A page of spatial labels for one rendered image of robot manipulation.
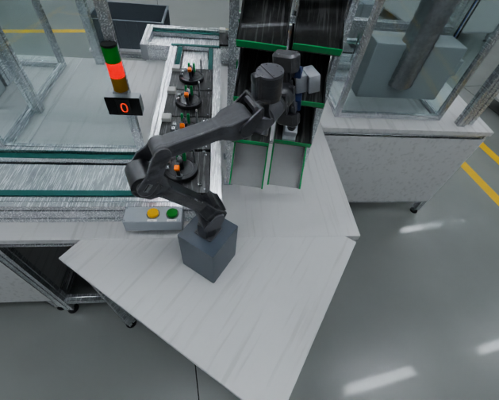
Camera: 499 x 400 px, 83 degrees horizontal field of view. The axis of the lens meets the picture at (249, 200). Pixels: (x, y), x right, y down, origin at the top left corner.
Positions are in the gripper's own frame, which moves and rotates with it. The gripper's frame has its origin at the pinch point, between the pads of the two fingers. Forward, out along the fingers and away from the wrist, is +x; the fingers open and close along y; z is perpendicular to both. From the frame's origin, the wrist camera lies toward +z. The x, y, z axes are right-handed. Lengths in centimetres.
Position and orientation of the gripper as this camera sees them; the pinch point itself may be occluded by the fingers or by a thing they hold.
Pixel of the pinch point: (295, 82)
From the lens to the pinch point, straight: 79.8
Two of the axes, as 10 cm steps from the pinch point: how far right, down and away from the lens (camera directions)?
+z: -8.4, -3.2, 4.4
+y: 1.3, 6.6, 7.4
